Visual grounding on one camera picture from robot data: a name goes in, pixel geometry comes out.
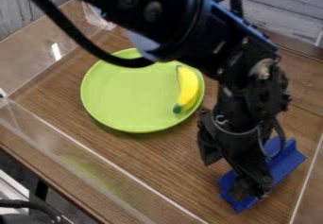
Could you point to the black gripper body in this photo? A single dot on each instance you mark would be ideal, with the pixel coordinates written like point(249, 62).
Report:
point(243, 147)

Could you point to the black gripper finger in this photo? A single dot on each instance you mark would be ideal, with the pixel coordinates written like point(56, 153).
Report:
point(208, 148)
point(245, 188)

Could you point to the blue plastic block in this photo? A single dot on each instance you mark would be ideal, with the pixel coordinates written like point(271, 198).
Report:
point(279, 169)

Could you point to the green plate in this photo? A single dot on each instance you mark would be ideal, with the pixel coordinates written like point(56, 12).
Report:
point(132, 100)

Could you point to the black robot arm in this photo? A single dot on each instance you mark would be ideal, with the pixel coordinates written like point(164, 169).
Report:
point(205, 34)

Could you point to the yellow toy banana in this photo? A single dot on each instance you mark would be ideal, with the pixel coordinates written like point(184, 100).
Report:
point(188, 84)

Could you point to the clear acrylic front wall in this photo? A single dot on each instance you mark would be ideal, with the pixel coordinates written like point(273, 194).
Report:
point(108, 192)

